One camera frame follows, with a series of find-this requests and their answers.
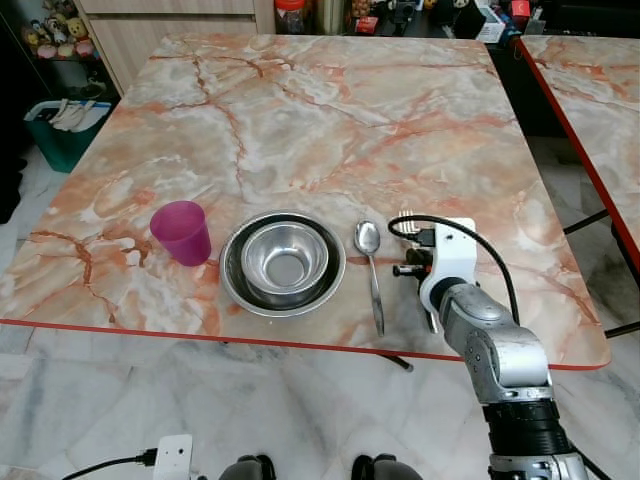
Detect silver steel spoon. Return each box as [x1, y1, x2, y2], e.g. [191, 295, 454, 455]
[354, 220, 387, 337]

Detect round steel bowl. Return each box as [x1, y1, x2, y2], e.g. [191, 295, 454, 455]
[239, 221, 332, 310]

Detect round steel plate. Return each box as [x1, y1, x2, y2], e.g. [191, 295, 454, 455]
[218, 210, 348, 319]

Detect black right robot leg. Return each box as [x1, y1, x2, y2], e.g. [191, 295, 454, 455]
[351, 452, 422, 480]

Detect black robot leg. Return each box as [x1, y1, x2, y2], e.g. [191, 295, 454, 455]
[351, 452, 422, 480]
[217, 454, 277, 480]

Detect purple plastic cup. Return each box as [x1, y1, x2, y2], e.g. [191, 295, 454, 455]
[149, 199, 214, 268]

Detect black left robot leg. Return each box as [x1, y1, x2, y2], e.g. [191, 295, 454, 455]
[217, 454, 277, 480]

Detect steel tumbler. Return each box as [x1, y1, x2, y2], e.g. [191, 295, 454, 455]
[317, 0, 349, 35]

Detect red lid jar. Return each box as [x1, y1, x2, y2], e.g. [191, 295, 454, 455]
[274, 0, 312, 37]

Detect light wood cabinet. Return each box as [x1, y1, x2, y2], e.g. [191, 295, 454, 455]
[75, 0, 277, 93]

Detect green plastic basket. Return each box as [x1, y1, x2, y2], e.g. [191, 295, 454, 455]
[24, 97, 114, 174]

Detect stuffed toys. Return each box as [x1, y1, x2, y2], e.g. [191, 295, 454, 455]
[21, 0, 97, 60]

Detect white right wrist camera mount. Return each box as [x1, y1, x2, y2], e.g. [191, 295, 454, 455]
[419, 217, 479, 314]

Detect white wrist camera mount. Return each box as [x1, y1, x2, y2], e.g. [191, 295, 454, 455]
[151, 433, 194, 480]
[419, 217, 479, 314]

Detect black metal table leg frame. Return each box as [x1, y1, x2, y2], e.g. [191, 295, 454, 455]
[377, 351, 414, 372]
[563, 208, 640, 342]

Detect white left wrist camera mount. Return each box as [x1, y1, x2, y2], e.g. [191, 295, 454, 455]
[151, 433, 194, 480]

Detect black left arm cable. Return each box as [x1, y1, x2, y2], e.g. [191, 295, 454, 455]
[59, 449, 160, 480]

